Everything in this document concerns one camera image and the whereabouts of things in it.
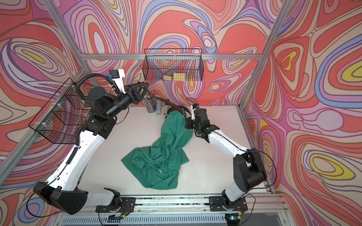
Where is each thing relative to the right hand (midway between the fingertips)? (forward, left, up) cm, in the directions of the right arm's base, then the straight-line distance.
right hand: (187, 122), depth 88 cm
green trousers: (-21, +20, -15) cm, 33 cm away
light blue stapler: (+28, +23, -13) cm, 38 cm away
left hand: (-6, +17, +33) cm, 38 cm away
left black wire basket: (-8, +66, +14) cm, 68 cm away
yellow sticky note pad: (+25, +4, +17) cm, 31 cm away
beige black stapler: (+25, +17, -16) cm, 34 cm away
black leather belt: (+3, +8, +10) cm, 13 cm away
